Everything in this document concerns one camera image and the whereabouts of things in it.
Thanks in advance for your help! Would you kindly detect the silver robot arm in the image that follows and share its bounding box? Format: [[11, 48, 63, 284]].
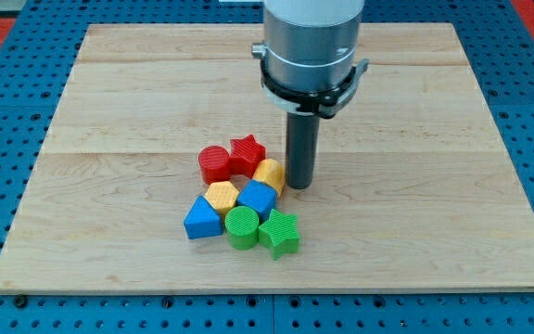
[[251, 0, 368, 119]]

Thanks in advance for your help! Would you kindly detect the yellow rounded block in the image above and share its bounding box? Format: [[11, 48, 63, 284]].
[[252, 159, 286, 198]]

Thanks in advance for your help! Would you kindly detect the red star block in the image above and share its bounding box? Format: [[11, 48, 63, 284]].
[[229, 135, 266, 178]]

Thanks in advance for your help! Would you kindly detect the blue cube block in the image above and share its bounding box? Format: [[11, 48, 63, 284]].
[[236, 180, 277, 223]]

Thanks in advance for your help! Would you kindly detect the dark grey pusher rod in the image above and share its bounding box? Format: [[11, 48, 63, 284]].
[[286, 113, 320, 189]]

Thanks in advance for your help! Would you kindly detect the yellow hexagon block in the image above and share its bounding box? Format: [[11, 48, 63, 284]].
[[204, 181, 239, 218]]

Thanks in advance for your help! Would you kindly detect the red cylinder block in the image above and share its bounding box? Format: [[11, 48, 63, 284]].
[[197, 146, 231, 185]]

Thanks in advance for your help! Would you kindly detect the green cylinder block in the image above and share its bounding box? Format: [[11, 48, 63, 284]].
[[225, 206, 260, 251]]

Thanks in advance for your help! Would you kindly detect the green star block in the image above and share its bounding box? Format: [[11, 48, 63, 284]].
[[258, 209, 300, 260]]

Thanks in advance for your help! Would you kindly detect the blue triangle block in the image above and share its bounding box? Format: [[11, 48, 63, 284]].
[[184, 196, 223, 239]]

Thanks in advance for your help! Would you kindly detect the light wooden board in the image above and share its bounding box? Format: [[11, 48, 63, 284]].
[[0, 23, 534, 295]]

